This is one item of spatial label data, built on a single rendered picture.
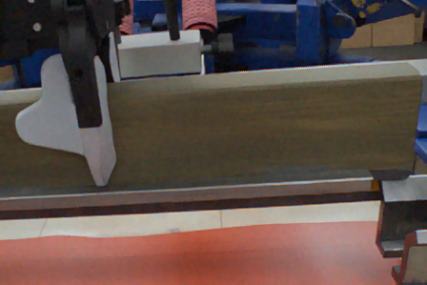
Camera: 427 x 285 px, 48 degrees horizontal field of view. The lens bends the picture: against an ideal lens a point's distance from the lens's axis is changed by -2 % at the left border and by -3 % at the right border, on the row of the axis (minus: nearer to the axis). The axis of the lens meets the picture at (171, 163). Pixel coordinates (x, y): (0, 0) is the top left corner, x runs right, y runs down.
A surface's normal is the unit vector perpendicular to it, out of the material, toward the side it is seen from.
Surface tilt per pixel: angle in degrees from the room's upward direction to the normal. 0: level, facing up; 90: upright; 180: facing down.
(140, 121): 89
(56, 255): 0
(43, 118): 84
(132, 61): 90
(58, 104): 84
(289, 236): 0
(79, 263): 0
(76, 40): 72
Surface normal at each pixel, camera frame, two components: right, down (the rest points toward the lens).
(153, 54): -0.04, 0.47
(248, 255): -0.10, -0.88
